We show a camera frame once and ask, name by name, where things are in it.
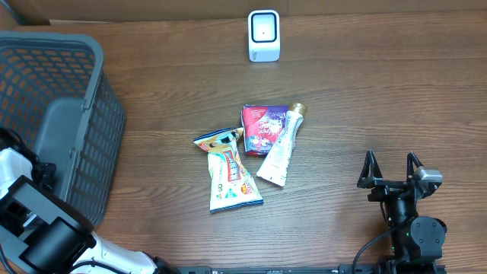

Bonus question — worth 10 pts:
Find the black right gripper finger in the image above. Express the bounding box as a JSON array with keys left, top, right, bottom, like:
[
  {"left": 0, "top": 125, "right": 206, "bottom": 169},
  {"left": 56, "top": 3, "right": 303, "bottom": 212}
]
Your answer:
[
  {"left": 357, "top": 150, "right": 383, "bottom": 189},
  {"left": 406, "top": 151, "right": 423, "bottom": 178}
]

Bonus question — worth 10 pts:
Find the white tube gold cap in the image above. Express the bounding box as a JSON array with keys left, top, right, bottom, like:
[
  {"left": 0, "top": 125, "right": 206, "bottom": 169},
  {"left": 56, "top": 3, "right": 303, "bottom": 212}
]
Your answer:
[{"left": 256, "top": 103, "right": 307, "bottom": 187}]

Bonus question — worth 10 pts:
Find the red purple pad package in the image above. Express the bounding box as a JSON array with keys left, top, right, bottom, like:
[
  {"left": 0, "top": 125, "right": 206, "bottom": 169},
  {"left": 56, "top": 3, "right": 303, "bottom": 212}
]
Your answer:
[{"left": 240, "top": 104, "right": 288, "bottom": 155}]

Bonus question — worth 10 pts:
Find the yellow snack bag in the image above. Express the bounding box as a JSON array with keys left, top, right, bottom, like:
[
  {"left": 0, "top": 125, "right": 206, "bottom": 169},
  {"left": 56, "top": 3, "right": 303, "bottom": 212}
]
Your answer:
[{"left": 193, "top": 127, "right": 263, "bottom": 212}]

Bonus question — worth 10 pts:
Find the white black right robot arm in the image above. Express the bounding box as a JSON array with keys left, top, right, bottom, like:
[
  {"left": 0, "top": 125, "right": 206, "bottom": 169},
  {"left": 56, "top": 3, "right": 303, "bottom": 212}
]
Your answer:
[{"left": 350, "top": 150, "right": 447, "bottom": 274}]

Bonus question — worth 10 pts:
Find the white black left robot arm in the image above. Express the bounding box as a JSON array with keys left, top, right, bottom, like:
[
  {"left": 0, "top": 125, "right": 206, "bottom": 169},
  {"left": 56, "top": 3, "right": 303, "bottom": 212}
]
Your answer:
[{"left": 1, "top": 128, "right": 177, "bottom": 273}]

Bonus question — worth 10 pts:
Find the white barcode scanner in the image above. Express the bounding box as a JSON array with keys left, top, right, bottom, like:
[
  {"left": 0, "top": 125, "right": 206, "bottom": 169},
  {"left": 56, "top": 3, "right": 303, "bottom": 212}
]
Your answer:
[{"left": 247, "top": 9, "right": 281, "bottom": 62}]

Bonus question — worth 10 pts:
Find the grey plastic shopping basket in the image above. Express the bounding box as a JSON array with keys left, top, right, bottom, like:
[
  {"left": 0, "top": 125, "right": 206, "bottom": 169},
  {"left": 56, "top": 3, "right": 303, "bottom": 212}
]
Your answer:
[{"left": 1, "top": 30, "right": 126, "bottom": 225}]

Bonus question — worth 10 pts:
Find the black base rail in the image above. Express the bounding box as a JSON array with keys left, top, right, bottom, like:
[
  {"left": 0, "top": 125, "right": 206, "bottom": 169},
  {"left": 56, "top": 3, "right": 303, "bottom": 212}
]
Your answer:
[{"left": 177, "top": 264, "right": 448, "bottom": 274}]

